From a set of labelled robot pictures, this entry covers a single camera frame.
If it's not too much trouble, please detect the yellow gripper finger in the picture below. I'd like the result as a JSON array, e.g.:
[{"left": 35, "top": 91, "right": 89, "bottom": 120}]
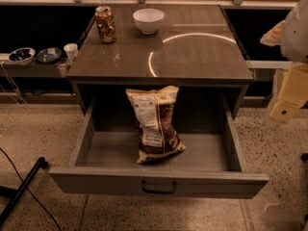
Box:
[
  {"left": 260, "top": 20, "right": 285, "bottom": 46},
  {"left": 269, "top": 63, "right": 308, "bottom": 123}
]

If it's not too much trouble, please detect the brown chip bag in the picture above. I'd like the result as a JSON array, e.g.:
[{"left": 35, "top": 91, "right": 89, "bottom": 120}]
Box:
[{"left": 126, "top": 86, "right": 186, "bottom": 164}]

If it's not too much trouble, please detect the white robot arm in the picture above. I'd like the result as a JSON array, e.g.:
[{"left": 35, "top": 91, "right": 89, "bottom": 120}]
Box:
[{"left": 260, "top": 0, "right": 308, "bottom": 123}]

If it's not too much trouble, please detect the grey cabinet with counter top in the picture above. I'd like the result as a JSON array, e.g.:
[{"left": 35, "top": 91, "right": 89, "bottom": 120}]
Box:
[{"left": 67, "top": 5, "right": 253, "bottom": 115}]

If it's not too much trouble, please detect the open grey top drawer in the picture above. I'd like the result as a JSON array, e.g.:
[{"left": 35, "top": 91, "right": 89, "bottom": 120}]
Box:
[{"left": 50, "top": 91, "right": 269, "bottom": 199}]

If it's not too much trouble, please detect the white bowl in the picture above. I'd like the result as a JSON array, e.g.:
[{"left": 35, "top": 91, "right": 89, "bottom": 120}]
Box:
[{"left": 133, "top": 8, "right": 165, "bottom": 35}]

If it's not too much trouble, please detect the patterned drink can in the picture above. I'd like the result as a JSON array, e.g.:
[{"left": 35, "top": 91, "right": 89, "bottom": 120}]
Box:
[{"left": 94, "top": 6, "right": 116, "bottom": 43}]

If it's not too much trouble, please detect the small white paper cup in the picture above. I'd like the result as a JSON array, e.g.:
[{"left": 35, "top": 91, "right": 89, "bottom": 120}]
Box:
[{"left": 64, "top": 43, "right": 78, "bottom": 62}]

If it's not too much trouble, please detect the dark blue plate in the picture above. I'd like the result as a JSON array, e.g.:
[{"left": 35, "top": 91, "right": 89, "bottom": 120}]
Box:
[{"left": 37, "top": 47, "right": 62, "bottom": 64}]

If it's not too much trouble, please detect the low grey side shelf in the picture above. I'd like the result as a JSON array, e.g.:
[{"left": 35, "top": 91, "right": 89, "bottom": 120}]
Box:
[{"left": 0, "top": 54, "right": 70, "bottom": 78}]

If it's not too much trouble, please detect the blue patterned bowl left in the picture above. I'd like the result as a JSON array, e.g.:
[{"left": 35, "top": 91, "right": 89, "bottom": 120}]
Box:
[{"left": 9, "top": 47, "right": 36, "bottom": 65}]

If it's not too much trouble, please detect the black stand leg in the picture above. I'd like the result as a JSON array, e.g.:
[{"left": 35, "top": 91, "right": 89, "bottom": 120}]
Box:
[{"left": 0, "top": 157, "right": 48, "bottom": 227}]

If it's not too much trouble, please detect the black drawer handle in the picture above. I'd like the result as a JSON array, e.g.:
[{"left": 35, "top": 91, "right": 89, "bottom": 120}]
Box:
[{"left": 141, "top": 180, "right": 177, "bottom": 194}]

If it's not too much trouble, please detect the white cable on left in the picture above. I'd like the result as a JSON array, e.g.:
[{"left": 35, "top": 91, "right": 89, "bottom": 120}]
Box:
[{"left": 0, "top": 61, "right": 27, "bottom": 106}]

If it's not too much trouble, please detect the black floor cable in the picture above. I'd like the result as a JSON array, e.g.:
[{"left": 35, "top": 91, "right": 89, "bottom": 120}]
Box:
[{"left": 0, "top": 147, "right": 63, "bottom": 231}]

